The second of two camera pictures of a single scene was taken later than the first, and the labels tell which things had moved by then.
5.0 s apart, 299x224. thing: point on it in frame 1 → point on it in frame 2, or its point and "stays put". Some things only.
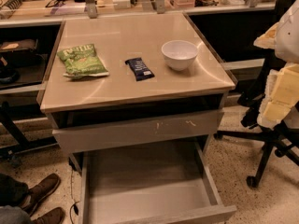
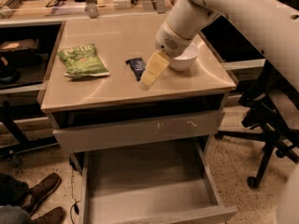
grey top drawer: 135,133 stays put
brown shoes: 39,191 stays put
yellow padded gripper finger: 281,94 → 170,46
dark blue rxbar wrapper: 140,70 stays put
